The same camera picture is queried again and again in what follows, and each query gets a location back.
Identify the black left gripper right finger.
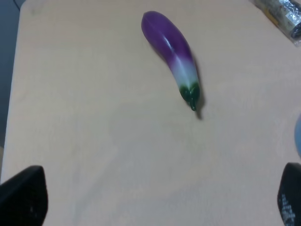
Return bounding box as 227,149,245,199
277,162,301,226

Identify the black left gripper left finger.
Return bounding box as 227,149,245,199
0,165,48,226

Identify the blue plastic bowl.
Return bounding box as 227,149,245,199
294,116,301,156

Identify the foil wrapped snack roll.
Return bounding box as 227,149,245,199
251,0,301,46

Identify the purple toy eggplant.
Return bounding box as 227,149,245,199
141,11,200,111

